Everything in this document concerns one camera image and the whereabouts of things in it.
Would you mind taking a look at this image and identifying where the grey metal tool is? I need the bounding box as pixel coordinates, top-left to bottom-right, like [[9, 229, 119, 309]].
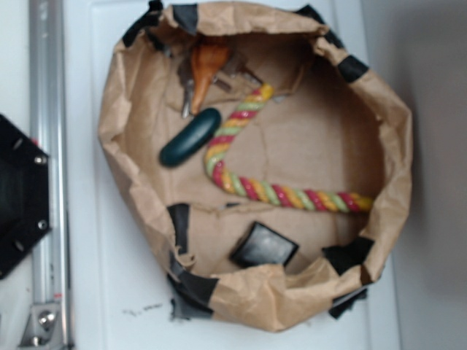
[[180, 58, 265, 118]]

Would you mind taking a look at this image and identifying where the multicolour twisted rope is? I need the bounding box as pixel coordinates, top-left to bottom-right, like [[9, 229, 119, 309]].
[[204, 82, 374, 213]]

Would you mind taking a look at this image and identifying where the black square box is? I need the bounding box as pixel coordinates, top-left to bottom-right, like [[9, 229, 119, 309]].
[[229, 222, 299, 268]]

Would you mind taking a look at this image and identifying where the metal corner bracket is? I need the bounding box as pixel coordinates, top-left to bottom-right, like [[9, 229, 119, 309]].
[[17, 303, 63, 349]]

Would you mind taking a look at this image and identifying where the aluminium rail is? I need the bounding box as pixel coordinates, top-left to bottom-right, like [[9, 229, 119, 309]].
[[28, 1, 74, 349]]

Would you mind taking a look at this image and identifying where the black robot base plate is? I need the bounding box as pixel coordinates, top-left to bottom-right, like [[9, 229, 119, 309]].
[[0, 115, 50, 279]]

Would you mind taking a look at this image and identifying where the orange wooden brush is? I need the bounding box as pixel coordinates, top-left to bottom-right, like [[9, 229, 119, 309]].
[[190, 36, 231, 114]]

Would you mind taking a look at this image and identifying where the dark green oval case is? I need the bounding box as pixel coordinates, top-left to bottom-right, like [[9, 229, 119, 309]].
[[159, 108, 222, 167]]

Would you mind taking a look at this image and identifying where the brown paper bin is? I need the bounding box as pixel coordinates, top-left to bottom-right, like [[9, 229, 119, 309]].
[[99, 2, 412, 332]]

